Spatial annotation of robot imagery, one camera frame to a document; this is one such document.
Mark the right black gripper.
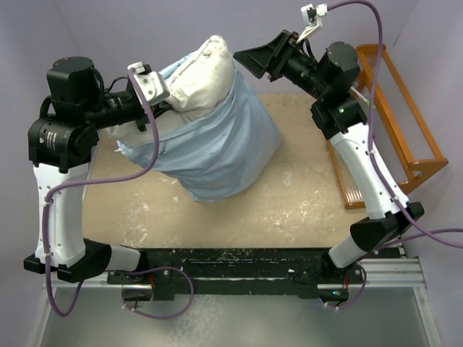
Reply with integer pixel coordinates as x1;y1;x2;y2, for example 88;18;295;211
234;29;329;100

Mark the white pillow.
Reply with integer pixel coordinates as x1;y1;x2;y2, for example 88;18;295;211
106;35;237;145

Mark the light blue pillowcase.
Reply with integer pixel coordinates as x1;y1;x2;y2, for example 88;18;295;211
119;59;285;203

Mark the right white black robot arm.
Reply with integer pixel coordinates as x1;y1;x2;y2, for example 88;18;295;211
233;30;424;283

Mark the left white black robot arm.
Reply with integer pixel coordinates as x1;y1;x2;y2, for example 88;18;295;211
23;56;169;283

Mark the orange wooden tiered rack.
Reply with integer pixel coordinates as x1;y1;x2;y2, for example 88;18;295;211
327;44;449;210

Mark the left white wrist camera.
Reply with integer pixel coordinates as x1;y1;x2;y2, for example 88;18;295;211
127;61;170;106

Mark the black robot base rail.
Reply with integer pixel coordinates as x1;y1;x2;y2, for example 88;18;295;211
108;248;363;301

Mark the aluminium extrusion frame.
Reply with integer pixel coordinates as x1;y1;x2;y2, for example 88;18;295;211
30;247;441;346

